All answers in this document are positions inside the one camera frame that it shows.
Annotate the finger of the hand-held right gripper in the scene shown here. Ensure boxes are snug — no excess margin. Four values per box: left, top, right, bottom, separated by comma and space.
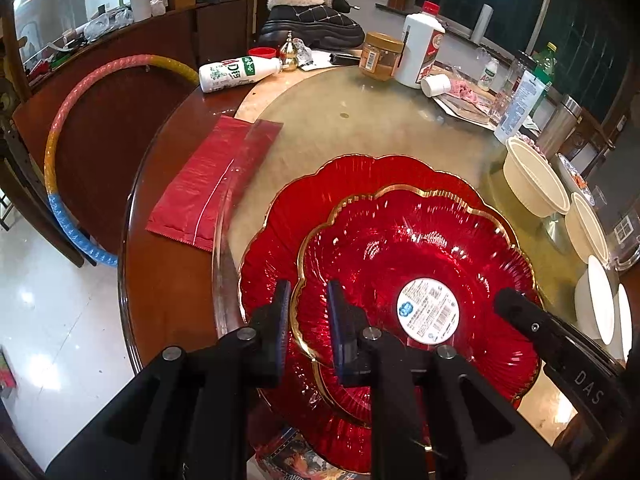
494, 287, 567, 367

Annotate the small red gold-rimmed plate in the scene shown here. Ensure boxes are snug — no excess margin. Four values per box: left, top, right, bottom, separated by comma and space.
290, 185, 543, 428

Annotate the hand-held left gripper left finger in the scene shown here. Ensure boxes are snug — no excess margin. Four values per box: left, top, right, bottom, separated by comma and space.
45, 280, 293, 480

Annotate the peanut butter jar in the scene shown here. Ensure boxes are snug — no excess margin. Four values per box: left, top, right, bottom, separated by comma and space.
359, 31, 405, 82

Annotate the white paper roll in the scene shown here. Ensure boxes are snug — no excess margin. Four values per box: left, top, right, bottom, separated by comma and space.
472, 4, 495, 43

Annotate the blue and white tube package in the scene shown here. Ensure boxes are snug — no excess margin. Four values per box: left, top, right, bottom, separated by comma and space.
494, 70, 538, 145

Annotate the white paper cup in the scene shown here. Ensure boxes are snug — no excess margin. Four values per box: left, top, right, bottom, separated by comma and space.
420, 75, 453, 97

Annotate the red plastic bag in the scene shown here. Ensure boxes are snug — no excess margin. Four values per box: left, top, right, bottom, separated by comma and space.
145, 115, 284, 253

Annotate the clear plastic bag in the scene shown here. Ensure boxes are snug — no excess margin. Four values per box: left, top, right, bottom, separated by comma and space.
82, 7, 135, 41

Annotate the green soda bottle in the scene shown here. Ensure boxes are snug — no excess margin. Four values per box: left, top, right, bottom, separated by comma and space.
530, 42, 558, 116

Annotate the pink yellow blue hula hoop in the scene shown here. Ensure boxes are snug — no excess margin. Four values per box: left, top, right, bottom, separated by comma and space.
44, 53, 201, 267

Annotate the flat tray under meat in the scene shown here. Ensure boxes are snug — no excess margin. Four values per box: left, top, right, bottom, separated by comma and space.
432, 92, 493, 123

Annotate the black fur-lined boot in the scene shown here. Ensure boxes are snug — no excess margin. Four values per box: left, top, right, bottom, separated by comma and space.
257, 0, 366, 53

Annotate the dark wooden cabinet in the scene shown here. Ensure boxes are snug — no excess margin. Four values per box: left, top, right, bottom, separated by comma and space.
12, 0, 249, 111

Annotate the white liquor bottle red cap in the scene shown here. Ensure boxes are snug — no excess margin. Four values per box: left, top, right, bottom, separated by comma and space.
395, 1, 447, 90

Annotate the stainless steel thermos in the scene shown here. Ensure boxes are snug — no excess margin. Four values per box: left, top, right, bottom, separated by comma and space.
537, 95, 581, 158

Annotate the white paper sheet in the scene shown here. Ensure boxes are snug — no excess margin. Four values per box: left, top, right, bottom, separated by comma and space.
300, 47, 332, 71

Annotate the large red glass plate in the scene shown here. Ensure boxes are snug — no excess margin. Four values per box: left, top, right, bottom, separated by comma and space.
239, 154, 541, 473

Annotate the white milk drink bottle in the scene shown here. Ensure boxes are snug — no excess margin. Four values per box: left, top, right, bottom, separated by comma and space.
198, 56, 283, 93

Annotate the white foam bowl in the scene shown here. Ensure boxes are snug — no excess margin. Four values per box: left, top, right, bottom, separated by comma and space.
614, 284, 634, 361
574, 255, 616, 345

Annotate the white plate with food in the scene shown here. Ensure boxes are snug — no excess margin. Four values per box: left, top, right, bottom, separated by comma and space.
557, 152, 596, 206

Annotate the pink sliced meat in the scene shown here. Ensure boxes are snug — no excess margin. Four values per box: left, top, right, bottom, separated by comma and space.
450, 77, 483, 103

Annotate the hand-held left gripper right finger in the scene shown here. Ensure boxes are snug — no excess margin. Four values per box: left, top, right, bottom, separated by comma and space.
327, 280, 572, 480

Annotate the clear drinking glass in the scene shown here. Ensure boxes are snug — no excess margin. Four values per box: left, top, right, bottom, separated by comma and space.
607, 212, 640, 271

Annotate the golden gourd-shaped ornament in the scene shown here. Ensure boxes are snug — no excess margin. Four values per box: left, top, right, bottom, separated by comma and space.
279, 31, 301, 72

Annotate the colourful printed packet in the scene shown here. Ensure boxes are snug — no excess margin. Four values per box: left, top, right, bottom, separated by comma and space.
255, 430, 351, 480

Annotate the beige plastic bowl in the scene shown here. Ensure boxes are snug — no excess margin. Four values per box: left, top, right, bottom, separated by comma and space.
502, 137, 571, 218
565, 192, 611, 266

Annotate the small white drink bottle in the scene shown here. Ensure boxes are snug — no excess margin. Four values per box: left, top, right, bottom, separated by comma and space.
477, 57, 501, 92

